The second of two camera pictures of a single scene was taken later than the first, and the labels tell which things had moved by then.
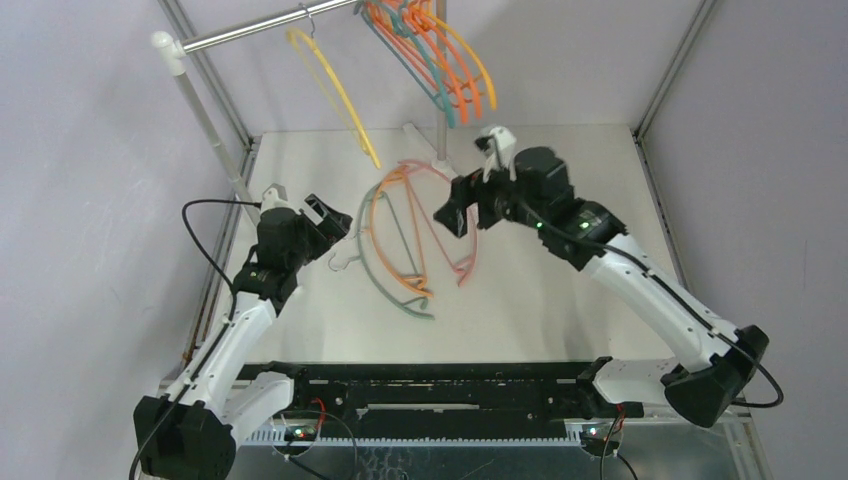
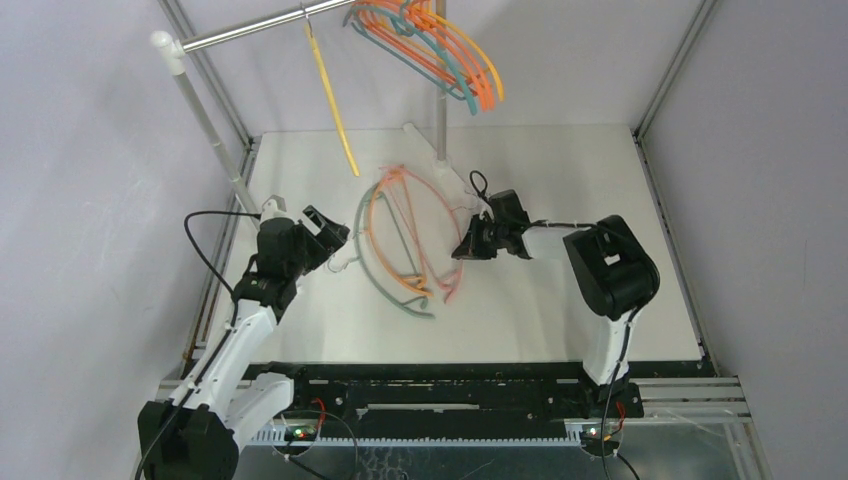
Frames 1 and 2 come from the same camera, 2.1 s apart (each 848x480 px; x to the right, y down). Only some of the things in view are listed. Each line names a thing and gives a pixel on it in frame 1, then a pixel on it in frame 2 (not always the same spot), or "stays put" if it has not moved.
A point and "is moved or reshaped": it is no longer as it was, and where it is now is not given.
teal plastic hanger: x=447 y=107 is moved or reshaped
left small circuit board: x=302 y=433 stays put
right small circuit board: x=598 y=434 stays put
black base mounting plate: x=452 y=396 stays put
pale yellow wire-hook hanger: x=309 y=48 is moved or reshaped
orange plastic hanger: x=448 y=60 -> x=400 y=11
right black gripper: x=468 y=201 -> x=479 y=235
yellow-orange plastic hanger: x=472 y=54 is moved or reshaped
